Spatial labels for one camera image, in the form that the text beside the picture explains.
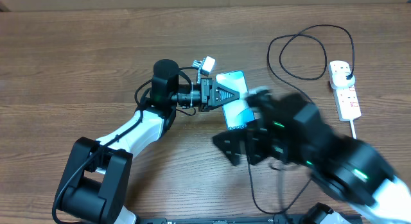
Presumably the blue Galaxy smartphone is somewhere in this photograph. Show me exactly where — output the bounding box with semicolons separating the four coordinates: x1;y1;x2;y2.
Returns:
216;71;255;130

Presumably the black USB charging cable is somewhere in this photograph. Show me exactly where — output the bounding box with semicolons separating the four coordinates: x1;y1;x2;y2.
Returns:
245;24;356;215

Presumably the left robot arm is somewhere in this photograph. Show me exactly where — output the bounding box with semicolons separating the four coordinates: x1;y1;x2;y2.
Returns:
51;56;240;224

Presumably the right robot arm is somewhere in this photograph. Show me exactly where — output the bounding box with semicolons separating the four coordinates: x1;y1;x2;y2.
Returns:
213;90;410;223

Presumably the white charger adapter plug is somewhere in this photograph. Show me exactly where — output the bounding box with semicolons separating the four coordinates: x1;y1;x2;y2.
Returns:
330;73;356;90

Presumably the white power strip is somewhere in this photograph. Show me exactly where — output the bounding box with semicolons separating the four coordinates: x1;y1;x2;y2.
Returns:
328;60;362;121

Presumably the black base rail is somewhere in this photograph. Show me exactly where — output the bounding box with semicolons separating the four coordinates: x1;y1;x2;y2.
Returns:
134;214;363;224

